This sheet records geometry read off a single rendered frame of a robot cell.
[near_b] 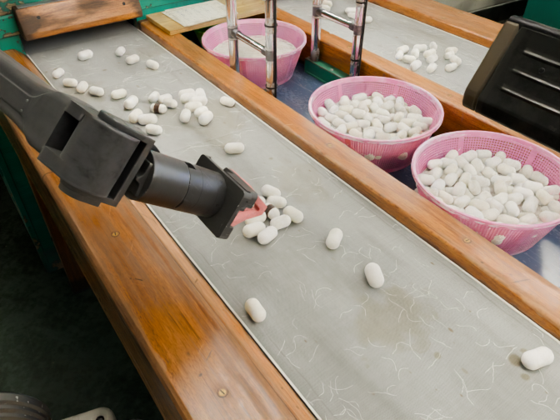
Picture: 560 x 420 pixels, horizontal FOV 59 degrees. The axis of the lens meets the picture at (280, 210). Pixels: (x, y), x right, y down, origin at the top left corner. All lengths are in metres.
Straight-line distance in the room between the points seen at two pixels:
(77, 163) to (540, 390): 0.54
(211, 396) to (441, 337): 0.29
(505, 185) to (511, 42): 0.49
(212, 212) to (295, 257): 0.18
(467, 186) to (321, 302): 0.37
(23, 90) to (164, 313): 0.29
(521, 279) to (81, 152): 0.55
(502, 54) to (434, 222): 0.36
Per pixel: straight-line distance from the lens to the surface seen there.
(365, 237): 0.76
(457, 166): 0.96
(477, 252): 0.74
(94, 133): 0.49
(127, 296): 0.67
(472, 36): 1.48
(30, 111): 0.56
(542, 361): 0.66
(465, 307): 0.70
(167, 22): 1.45
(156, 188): 0.53
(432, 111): 1.09
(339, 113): 1.05
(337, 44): 1.32
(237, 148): 0.91
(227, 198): 0.59
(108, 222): 0.78
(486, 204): 0.86
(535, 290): 0.72
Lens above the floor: 1.25
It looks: 40 degrees down
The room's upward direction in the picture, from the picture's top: straight up
